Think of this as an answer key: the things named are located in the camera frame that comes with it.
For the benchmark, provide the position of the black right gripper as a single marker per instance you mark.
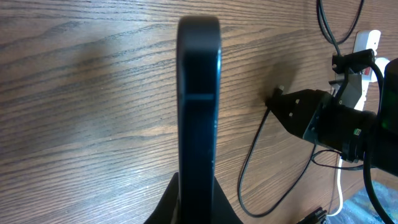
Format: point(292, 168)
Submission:
point(313, 115)

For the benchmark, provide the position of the blue Galaxy smartphone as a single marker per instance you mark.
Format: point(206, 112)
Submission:
point(198, 87)

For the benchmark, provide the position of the white power strip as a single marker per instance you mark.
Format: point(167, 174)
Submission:
point(366, 41)

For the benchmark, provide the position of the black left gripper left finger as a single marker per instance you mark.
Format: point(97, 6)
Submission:
point(166, 211)

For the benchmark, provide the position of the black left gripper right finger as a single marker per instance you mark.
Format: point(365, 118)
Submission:
point(223, 212)

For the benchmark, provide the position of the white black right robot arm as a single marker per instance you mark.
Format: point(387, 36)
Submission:
point(380, 132)

